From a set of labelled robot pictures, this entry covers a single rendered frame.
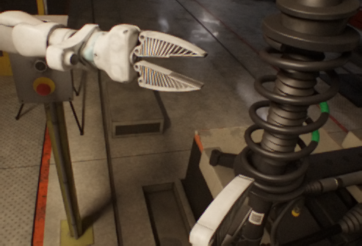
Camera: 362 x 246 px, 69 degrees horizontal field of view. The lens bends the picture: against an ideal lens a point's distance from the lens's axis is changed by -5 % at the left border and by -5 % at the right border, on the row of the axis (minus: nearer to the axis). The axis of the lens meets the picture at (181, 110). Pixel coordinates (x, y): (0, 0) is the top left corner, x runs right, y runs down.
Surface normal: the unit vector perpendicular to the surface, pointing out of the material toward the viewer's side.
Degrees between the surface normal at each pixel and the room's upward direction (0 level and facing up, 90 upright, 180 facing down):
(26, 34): 77
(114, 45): 82
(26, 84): 90
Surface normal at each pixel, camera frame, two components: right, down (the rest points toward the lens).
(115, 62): -0.32, 0.40
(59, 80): 0.29, 0.58
